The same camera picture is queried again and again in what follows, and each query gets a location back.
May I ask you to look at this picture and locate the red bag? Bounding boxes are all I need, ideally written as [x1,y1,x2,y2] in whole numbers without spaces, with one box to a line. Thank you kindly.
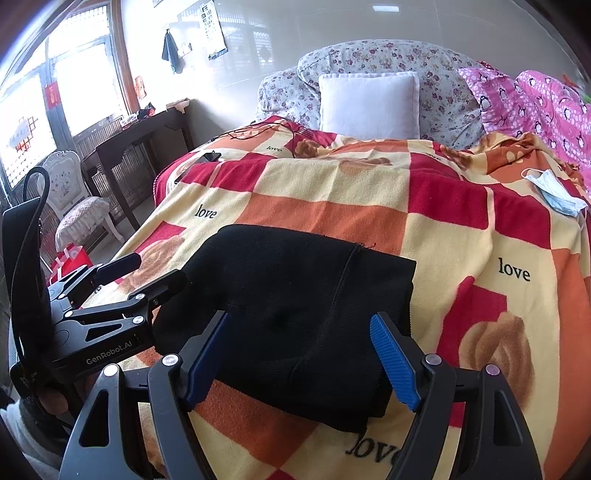
[48,244,90,283]

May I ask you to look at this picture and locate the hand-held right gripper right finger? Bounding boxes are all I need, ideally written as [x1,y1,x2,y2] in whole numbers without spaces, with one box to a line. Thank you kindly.
[369,311,543,480]

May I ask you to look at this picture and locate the person's left hand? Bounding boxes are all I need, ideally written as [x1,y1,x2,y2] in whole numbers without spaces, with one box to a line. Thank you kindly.
[37,389,75,417]

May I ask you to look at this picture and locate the small floral pillow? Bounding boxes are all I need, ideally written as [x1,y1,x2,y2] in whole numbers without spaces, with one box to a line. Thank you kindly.
[257,68,321,131]

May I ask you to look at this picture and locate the dark wooden desk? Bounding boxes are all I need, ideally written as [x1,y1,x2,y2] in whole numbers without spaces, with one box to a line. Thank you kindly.
[81,108,195,232]

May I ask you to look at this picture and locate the thin dark cable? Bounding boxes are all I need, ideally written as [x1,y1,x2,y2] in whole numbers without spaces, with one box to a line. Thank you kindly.
[217,121,305,140]

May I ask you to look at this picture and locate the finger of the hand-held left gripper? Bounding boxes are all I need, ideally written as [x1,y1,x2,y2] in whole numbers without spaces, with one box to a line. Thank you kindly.
[48,252,142,308]
[55,269,188,340]

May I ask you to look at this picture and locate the wooden framed window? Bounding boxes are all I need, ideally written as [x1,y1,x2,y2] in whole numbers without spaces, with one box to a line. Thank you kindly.
[0,0,134,195]

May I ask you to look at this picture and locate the blue face mask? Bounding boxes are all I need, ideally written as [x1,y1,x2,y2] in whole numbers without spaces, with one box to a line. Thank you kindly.
[522,168,591,217]

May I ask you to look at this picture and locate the checkered orange red blanket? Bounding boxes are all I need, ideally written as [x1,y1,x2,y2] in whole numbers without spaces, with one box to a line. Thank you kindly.
[78,115,591,480]

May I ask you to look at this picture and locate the white pillow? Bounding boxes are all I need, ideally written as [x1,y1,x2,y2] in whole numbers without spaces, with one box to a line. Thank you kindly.
[318,71,422,140]

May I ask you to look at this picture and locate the white ornate chair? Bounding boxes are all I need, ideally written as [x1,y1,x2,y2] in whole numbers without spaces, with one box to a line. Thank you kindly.
[41,150,125,252]

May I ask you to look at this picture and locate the pink penguin blanket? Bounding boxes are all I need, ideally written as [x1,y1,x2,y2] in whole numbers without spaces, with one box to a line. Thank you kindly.
[457,60,591,185]

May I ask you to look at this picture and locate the person's left forearm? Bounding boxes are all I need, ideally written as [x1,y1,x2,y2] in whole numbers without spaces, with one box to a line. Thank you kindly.
[0,401,75,462]

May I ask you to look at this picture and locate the hanging dark cloth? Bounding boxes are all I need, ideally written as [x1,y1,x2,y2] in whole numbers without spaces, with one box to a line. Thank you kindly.
[161,30,183,75]

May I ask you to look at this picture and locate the black pants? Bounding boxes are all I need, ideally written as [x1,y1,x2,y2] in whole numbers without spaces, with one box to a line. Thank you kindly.
[151,224,417,433]

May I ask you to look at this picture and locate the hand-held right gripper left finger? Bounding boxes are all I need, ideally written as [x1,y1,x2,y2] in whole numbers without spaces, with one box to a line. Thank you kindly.
[59,310,232,480]

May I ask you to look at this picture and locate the wall poster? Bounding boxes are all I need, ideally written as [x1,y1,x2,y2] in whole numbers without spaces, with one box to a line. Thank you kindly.
[201,0,229,61]

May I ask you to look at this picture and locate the thick black cable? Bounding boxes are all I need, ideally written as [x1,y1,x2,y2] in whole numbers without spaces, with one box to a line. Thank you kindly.
[21,166,51,296]

